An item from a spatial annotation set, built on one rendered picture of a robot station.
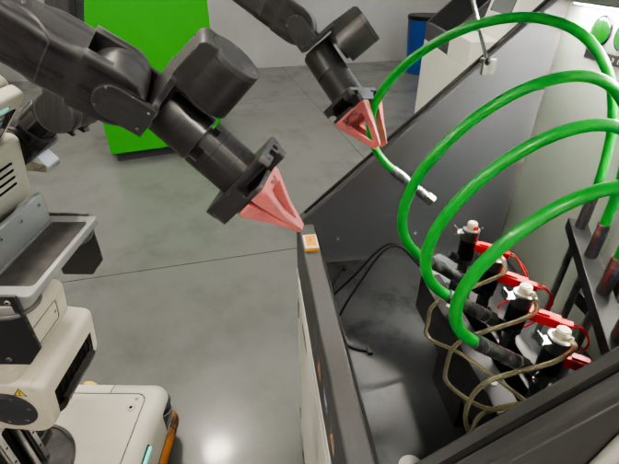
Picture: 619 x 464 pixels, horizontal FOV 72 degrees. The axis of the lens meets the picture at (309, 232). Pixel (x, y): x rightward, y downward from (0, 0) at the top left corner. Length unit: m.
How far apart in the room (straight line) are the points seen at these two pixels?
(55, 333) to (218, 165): 0.71
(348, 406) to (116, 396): 1.08
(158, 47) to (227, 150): 3.33
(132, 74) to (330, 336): 0.50
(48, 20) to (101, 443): 1.27
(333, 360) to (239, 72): 0.46
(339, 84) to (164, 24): 3.08
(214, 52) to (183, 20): 3.35
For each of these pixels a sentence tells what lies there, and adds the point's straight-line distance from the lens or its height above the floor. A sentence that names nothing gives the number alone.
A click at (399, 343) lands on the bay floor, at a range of 0.92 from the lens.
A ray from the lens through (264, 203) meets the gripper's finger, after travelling 0.48.
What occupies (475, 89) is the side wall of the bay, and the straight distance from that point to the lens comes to 1.01.
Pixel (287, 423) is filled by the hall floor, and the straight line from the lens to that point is 1.78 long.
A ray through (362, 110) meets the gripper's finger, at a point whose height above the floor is 1.28.
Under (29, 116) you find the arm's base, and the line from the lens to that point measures 1.02.
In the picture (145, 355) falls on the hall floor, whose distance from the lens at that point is 2.10.
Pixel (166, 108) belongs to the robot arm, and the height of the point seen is 1.36.
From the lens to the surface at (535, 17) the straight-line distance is 0.73.
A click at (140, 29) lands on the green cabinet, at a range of 3.77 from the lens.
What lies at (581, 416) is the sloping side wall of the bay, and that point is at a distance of 0.51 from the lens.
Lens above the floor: 1.50
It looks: 33 degrees down
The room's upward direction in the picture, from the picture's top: straight up
